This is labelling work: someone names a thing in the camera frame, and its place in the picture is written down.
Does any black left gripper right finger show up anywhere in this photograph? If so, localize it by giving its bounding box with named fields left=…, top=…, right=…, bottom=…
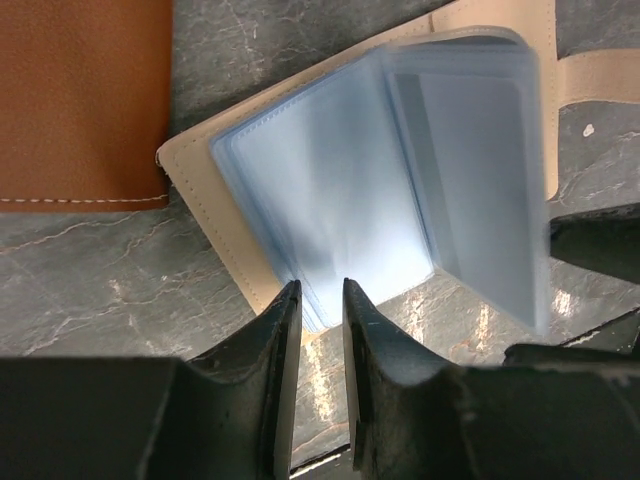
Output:
left=343, top=279, right=639, bottom=479

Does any brown leather card wallet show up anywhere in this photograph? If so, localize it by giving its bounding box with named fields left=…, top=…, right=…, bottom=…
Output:
left=1, top=0, right=173, bottom=213

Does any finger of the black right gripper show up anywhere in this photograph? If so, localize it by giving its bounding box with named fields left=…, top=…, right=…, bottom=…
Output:
left=549, top=203, right=640, bottom=280
left=503, top=308, right=639, bottom=366

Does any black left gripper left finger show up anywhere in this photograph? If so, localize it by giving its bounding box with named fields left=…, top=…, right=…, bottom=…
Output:
left=1, top=281, right=302, bottom=479

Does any beige card holder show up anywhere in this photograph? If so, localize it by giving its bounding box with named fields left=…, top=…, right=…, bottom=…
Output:
left=157, top=1, right=639, bottom=333

